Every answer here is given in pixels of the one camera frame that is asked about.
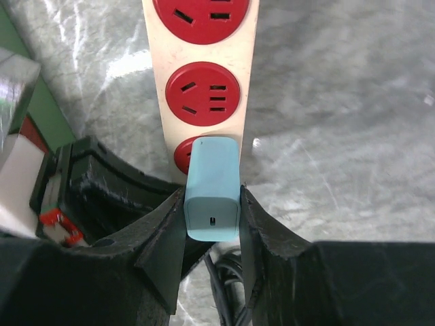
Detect black cord of cream strip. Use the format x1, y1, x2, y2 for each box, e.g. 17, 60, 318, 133
203, 247, 254, 326

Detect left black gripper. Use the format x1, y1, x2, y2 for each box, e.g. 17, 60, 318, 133
29, 136, 180, 245

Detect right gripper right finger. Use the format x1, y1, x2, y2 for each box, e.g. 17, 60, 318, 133
240, 187, 434, 325

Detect cream power strip red sockets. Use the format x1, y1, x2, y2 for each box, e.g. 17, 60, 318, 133
143, 1, 259, 183

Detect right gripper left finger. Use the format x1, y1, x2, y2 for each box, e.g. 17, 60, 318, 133
1, 189, 186, 325

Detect green power strip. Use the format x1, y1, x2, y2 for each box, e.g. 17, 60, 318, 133
1, 4, 76, 153

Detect light blue charger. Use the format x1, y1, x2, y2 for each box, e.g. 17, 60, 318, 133
184, 136, 241, 242

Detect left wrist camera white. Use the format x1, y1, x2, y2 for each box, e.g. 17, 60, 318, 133
1, 48, 44, 238

